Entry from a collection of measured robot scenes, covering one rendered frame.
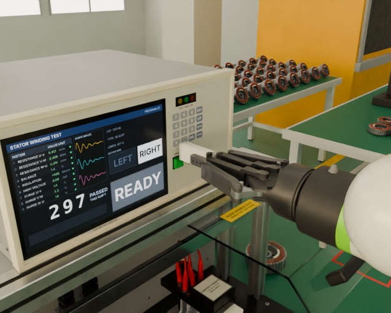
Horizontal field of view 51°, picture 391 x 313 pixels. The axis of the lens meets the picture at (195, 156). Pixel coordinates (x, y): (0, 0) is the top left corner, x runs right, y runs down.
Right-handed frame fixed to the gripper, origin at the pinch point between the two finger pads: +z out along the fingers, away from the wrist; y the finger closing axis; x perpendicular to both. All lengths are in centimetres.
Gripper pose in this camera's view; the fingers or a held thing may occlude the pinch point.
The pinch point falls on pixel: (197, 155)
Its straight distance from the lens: 66.0
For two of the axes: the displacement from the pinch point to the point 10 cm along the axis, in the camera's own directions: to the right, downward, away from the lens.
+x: 0.0, -9.2, -3.9
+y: 6.9, -2.8, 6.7
